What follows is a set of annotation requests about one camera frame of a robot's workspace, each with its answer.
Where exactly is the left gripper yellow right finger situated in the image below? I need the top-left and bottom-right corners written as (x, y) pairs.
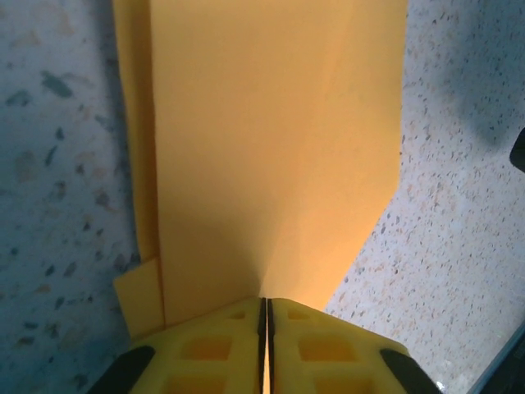
top-left (267, 296), bottom-right (443, 394)

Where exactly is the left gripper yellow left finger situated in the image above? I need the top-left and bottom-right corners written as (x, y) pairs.
top-left (86, 295), bottom-right (267, 394)

